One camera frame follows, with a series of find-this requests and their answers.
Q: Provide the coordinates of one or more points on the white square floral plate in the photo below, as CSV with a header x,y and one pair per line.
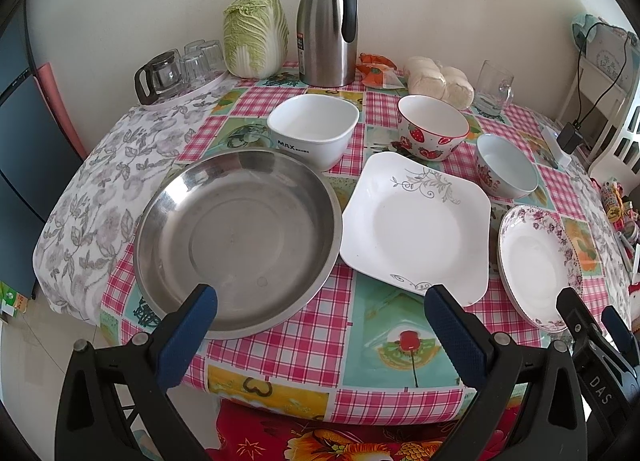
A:
x,y
413,227

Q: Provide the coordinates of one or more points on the pile of small items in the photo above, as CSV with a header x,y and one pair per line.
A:
x,y
624,218

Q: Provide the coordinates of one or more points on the dark blue cabinet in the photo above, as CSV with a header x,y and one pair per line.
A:
x,y
37,160

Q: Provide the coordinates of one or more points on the light blue bowl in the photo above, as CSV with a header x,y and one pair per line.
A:
x,y
503,170

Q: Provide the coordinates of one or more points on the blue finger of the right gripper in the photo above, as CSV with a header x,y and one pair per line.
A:
x,y
577,318
623,338

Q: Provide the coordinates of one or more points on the clear glass mug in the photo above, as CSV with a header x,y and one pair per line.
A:
x,y
493,89

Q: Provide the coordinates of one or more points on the pink floral round plate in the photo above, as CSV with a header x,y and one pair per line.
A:
x,y
536,261

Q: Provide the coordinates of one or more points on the strawberry pattern bowl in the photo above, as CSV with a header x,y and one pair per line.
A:
x,y
428,128

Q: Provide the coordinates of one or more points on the white square bowl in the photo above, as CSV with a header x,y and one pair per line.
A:
x,y
314,128

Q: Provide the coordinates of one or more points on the orange snack packet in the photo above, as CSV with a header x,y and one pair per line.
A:
x,y
378,72

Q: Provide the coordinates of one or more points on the bag of steamed buns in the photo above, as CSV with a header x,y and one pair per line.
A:
x,y
428,77

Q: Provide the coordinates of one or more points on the stainless steel round plate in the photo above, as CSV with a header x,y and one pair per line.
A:
x,y
258,226

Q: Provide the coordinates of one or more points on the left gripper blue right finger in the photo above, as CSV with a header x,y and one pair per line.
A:
x,y
461,334

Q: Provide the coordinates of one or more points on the red floral stool cushion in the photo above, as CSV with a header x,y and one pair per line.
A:
x,y
246,433

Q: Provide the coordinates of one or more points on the stainless steel thermos jug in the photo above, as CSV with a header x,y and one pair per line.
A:
x,y
326,41

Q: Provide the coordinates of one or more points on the white lattice chair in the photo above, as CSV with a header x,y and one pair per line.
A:
x,y
604,99

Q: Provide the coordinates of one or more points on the white power strip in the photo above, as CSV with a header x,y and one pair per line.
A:
x,y
561,158

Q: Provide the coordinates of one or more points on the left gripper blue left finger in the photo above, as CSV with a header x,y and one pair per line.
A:
x,y
181,333

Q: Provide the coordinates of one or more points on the drinking glass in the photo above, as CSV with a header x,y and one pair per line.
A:
x,y
202,61

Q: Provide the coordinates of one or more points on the checkered picture tablecloth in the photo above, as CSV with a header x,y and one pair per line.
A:
x,y
360,351

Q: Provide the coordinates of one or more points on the black power adapter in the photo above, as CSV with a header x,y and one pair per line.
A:
x,y
570,138

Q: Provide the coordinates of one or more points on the glass teapot black handle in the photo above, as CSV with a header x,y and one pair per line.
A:
x,y
160,77

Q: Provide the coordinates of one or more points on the napa cabbage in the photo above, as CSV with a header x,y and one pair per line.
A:
x,y
255,38

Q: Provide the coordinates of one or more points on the pink foam board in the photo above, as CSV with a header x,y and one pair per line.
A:
x,y
49,88

